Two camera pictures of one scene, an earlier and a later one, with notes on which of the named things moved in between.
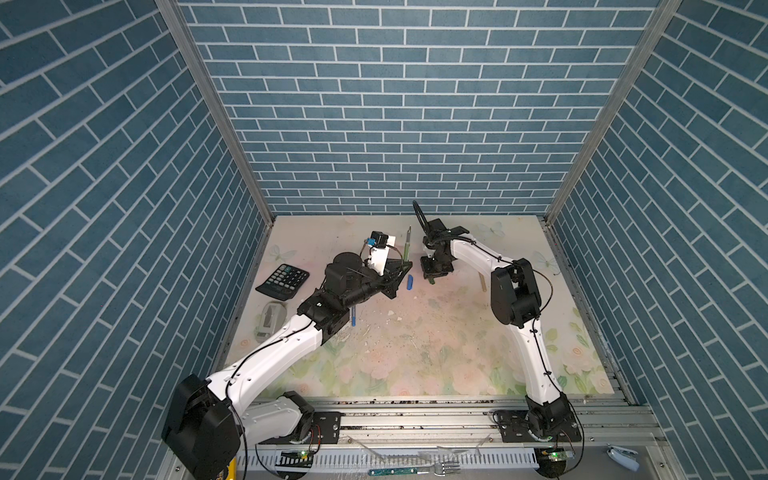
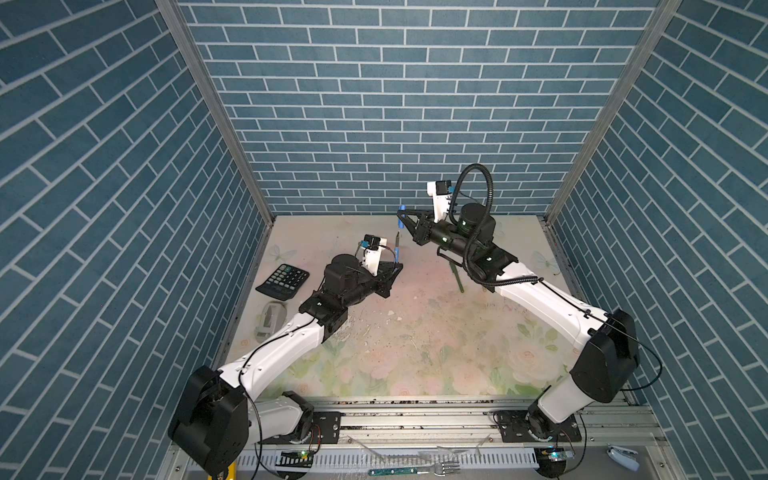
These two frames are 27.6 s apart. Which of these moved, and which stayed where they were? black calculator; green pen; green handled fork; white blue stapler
Moved: green pen
Stayed: black calculator; green handled fork; white blue stapler
